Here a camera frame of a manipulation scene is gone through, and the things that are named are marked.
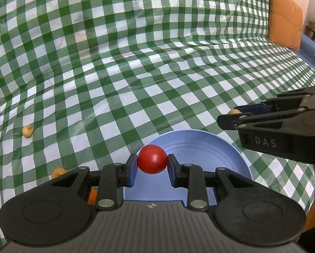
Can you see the blue sofa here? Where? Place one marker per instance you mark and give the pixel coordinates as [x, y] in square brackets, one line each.
[312, 55]

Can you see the blue plate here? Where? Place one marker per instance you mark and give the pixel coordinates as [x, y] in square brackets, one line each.
[199, 147]

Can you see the orange tangerine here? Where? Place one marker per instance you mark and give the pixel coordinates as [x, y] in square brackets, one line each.
[92, 195]

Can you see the red tomato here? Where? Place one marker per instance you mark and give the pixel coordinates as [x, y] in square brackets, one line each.
[152, 159]

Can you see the orange cushion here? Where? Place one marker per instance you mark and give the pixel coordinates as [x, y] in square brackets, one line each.
[284, 18]

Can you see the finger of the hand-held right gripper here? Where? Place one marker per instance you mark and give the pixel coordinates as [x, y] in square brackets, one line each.
[228, 122]
[252, 108]

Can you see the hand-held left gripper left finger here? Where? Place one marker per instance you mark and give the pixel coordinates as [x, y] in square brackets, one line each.
[132, 171]

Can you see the yellow loquat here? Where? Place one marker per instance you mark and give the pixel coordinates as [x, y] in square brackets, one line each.
[27, 131]
[57, 172]
[234, 112]

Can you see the green checkered cloth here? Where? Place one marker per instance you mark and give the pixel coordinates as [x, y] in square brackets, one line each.
[120, 58]

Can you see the wooden table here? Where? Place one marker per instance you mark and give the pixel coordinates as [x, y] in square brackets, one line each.
[313, 33]

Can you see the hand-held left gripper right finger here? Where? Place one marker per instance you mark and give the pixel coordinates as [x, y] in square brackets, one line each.
[172, 172]

